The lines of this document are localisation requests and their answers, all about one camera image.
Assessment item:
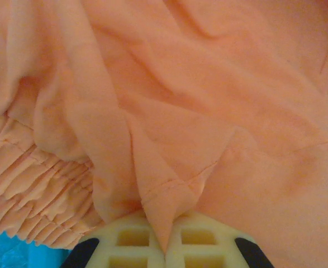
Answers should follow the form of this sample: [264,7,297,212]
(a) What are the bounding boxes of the bright orange shorts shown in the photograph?
[0,0,328,268]

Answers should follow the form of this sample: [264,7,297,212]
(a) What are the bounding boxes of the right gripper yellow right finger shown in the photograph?
[164,211,275,268]

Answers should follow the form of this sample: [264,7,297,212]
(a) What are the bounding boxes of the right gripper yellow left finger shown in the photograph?
[60,211,166,268]

